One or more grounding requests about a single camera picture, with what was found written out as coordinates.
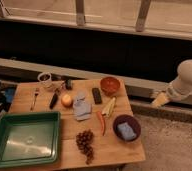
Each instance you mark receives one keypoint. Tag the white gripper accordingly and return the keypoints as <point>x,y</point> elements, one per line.
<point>173,95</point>

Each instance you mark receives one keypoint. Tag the black eraser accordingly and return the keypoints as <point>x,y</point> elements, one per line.
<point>96,95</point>

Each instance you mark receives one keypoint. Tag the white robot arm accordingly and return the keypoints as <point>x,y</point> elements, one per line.
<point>178,89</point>

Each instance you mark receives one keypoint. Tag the purple bowl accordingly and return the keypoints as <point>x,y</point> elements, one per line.
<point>133,123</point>

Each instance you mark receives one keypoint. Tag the red bowl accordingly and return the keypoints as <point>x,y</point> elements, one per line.
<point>109,85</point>

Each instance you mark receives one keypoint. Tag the blue sponge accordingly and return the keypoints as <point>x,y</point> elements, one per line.
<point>126,131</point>

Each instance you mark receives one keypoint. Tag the yellow corn cob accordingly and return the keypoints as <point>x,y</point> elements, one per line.
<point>108,109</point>

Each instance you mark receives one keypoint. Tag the red chili pepper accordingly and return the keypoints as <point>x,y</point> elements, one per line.
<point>102,122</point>

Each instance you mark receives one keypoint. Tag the wooden cutting board table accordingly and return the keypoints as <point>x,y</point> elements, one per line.
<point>108,148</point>

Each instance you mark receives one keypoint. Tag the light blue cloth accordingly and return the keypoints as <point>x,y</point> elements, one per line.
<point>82,108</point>

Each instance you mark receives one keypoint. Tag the bunch of dark grapes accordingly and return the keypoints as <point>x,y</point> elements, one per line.
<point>83,141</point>

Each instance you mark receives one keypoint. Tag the small black clip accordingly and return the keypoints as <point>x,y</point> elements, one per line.
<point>68,84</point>

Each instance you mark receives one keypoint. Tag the yellow apple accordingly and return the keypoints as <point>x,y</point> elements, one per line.
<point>66,100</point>

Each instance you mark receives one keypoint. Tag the white cup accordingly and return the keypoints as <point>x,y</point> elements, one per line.
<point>45,78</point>

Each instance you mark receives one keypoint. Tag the silver fork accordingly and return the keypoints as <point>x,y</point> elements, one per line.
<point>36,93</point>

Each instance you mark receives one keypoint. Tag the green plastic tray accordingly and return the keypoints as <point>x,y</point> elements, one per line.
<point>29,139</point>

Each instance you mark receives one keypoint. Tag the black handled knife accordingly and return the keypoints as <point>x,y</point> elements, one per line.
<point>54,98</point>

